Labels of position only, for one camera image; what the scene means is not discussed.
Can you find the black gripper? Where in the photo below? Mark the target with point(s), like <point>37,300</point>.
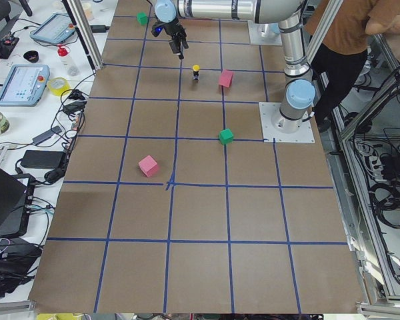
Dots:
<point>170,29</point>

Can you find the yellow mushroom push button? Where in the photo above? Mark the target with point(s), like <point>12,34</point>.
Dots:
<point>195,69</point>

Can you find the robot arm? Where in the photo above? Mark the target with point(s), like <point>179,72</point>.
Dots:
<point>299,92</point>

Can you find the green foam cube far right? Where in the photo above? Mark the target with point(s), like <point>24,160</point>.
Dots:
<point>142,18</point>

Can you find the green foam cube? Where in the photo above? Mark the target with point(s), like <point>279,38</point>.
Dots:
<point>142,18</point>
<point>226,136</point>

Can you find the pink foam cube centre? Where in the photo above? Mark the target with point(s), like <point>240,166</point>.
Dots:
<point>225,78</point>

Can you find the pink foam cube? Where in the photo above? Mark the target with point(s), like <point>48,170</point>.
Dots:
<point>225,78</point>
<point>148,166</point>

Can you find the green foam cube near left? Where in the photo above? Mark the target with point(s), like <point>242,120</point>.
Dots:
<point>226,136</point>

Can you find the blue teach pendant far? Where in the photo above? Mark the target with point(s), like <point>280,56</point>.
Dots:
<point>56,30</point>

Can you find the blue teach pendant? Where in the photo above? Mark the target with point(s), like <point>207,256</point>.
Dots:
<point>56,30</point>
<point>24,85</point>

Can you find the pink foam cube far left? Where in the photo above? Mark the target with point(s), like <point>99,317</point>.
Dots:
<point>148,166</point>

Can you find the yellow tape roll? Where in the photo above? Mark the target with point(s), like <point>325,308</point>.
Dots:
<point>59,86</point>

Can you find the blue teach pendant near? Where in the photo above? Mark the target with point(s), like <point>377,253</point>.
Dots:
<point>24,85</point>

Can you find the person in brown shirt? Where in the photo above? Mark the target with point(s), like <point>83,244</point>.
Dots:
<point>343,51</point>

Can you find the black power adapter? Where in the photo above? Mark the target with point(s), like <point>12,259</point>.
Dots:
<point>36,159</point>

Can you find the black laptop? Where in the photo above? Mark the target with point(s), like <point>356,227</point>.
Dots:
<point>16,194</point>

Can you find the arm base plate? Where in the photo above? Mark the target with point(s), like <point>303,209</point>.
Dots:
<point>264,34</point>
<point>277,129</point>

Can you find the aluminium frame post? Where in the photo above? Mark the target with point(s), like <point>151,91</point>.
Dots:
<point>77,16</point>

